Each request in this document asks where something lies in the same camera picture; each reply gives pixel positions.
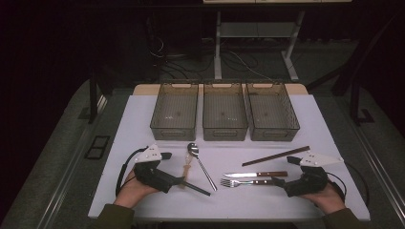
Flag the light wooden spoon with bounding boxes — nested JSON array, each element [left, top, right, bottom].
[[180, 155, 194, 189]]

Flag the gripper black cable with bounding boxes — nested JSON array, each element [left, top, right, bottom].
[[327, 161, 371, 208], [115, 146, 149, 197]]

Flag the white table mat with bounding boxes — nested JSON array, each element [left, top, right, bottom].
[[88, 94, 372, 222]]

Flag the brown wooden chopstick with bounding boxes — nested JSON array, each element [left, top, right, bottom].
[[242, 146, 311, 168], [241, 145, 311, 166]]

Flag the aluminium rail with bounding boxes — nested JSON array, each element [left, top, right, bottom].
[[350, 123, 405, 220], [37, 94, 109, 229]]

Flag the black slanted stand bar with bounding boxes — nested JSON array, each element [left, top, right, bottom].
[[330, 12, 405, 96]]

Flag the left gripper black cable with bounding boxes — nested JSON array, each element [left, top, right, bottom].
[[115, 146, 149, 197]]

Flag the person's left hand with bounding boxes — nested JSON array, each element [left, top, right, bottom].
[[114, 168, 160, 209]]

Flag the metal spoon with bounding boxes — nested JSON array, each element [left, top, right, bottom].
[[186, 142, 219, 193]]

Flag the wooden-handled fork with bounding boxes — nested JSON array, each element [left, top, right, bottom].
[[220, 177, 277, 189]]

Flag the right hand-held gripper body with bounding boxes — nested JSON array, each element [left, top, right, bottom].
[[283, 152, 345, 198]]

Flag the translucent brown plastic bin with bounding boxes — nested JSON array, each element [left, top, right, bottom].
[[202, 82, 249, 142], [245, 82, 301, 142], [149, 82, 200, 142]]

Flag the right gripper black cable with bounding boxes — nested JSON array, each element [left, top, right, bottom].
[[327, 161, 371, 208]]

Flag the white floor cable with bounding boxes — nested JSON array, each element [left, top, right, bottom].
[[228, 50, 275, 82]]

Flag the person's right hand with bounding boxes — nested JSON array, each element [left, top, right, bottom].
[[299, 181, 347, 215]]

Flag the black floor cables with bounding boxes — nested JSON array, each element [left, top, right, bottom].
[[148, 34, 278, 82]]

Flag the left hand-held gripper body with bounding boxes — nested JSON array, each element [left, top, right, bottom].
[[133, 143, 176, 194]]

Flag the black upright stand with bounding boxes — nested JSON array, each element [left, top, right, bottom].
[[77, 71, 99, 125], [349, 75, 376, 127]]

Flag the wooden-handled table knife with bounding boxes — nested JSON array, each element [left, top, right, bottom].
[[223, 171, 288, 179]]

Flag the white metal desk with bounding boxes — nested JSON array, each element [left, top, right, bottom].
[[202, 0, 352, 82]]

